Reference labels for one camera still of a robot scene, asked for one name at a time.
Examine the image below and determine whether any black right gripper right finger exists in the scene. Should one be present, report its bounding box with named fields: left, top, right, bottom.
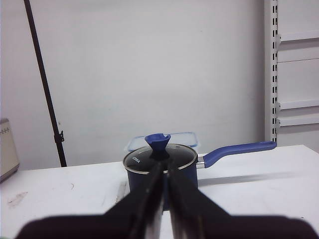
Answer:
left=167, top=163, right=319, bottom=239

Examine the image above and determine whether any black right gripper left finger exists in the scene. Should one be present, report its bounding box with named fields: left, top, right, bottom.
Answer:
left=17, top=163, right=164, bottom=239

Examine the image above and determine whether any dark blue saucepan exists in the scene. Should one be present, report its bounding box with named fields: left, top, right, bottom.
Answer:
left=127, top=141, right=277, bottom=211

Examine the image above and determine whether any glass pot lid blue knob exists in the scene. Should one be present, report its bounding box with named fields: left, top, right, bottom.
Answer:
left=123, top=133, right=198, bottom=174

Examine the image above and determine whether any clear plastic food container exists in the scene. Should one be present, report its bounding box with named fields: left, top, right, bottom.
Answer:
left=124, top=131, right=199, bottom=152

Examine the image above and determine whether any black tripod pole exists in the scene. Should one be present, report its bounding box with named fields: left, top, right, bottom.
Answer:
left=23, top=0, right=67, bottom=167

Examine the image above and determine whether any silver two-slot toaster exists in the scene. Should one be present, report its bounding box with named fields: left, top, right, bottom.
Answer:
left=0, top=119, right=20, bottom=183

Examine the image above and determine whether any grey slotted shelf upright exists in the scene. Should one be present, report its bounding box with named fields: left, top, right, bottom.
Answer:
left=264, top=0, right=319, bottom=147

